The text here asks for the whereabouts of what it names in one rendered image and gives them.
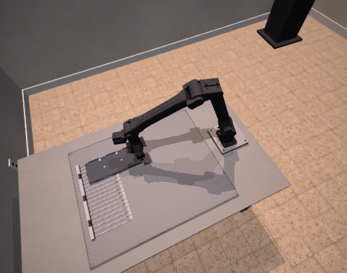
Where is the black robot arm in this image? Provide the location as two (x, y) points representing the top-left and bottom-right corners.
(112, 78), (237, 160)

